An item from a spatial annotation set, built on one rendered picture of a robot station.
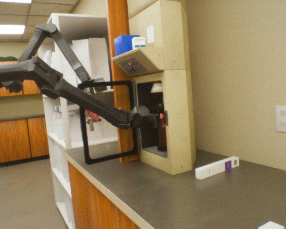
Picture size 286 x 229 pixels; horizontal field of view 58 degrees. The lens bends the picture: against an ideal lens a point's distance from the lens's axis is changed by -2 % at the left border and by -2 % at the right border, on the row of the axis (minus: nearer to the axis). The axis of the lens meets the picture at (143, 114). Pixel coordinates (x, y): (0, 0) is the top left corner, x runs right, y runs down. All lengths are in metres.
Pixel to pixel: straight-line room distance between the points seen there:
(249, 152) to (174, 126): 0.45
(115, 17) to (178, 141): 0.75
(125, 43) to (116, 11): 0.28
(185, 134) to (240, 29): 0.59
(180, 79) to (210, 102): 0.43
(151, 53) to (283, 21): 0.57
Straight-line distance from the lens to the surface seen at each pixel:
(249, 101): 1.40
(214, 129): 1.60
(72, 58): 1.53
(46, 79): 1.02
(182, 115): 1.21
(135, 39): 1.23
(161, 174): 1.25
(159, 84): 1.27
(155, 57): 1.15
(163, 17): 1.21
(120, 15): 1.54
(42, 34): 1.69
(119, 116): 1.20
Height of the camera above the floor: 1.33
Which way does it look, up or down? 5 degrees down
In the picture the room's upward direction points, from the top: 5 degrees counter-clockwise
